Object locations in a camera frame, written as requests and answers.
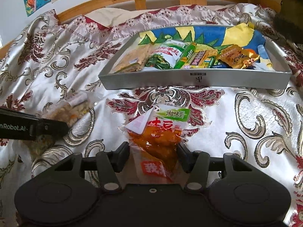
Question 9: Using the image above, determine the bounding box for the orange braised tofu snack packet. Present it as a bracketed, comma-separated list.
[122, 104, 191, 184]

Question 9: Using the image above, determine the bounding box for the clear mixed grain bar packet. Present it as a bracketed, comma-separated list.
[25, 90, 101, 159]

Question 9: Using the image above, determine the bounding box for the yellow vegetarian snack packet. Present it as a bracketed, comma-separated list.
[182, 49, 218, 69]

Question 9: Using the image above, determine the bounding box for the clear rice cracker packet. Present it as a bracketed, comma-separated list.
[110, 44, 156, 74]

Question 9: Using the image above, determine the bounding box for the green white snack stick packet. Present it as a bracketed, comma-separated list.
[174, 42, 197, 69]

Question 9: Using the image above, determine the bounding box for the white spicy kelp snack pouch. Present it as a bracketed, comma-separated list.
[144, 40, 188, 70]

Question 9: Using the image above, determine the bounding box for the gold foil snack packet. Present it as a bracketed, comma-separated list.
[217, 45, 260, 69]

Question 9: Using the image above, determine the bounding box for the floral satin bed cover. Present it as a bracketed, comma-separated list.
[1, 4, 302, 226]

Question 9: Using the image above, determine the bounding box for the silver tray with dinosaur drawing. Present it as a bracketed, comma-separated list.
[99, 23, 291, 90]

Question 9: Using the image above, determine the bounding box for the cream pillow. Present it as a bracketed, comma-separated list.
[74, 5, 241, 33]

